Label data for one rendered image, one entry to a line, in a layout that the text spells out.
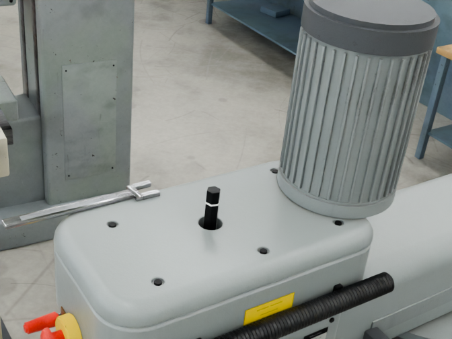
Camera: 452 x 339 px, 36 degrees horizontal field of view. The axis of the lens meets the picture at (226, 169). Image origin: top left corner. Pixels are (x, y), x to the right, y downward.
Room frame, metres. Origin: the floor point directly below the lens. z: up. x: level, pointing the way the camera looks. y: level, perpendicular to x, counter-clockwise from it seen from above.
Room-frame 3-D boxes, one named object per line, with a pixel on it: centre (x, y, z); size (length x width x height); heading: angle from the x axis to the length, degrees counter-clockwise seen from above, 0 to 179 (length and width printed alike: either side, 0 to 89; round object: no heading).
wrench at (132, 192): (0.87, 0.21, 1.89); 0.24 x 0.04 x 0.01; 125
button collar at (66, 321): (0.73, 0.20, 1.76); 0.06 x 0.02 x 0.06; 36
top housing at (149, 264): (0.88, 0.00, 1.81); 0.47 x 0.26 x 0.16; 126
